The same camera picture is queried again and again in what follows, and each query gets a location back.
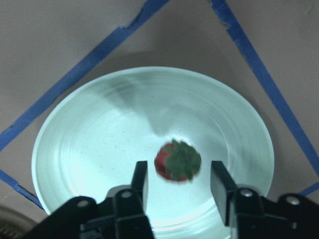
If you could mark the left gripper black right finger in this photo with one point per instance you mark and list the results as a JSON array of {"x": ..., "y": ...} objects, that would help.
[{"x": 222, "y": 188}]

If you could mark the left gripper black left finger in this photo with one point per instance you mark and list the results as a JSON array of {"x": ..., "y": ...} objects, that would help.
[{"x": 140, "y": 182}]

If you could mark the brown wicker basket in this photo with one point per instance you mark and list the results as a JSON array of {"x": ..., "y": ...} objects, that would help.
[{"x": 14, "y": 225}]

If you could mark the pale green round plate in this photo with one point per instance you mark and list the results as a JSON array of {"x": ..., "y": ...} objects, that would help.
[{"x": 91, "y": 141}]

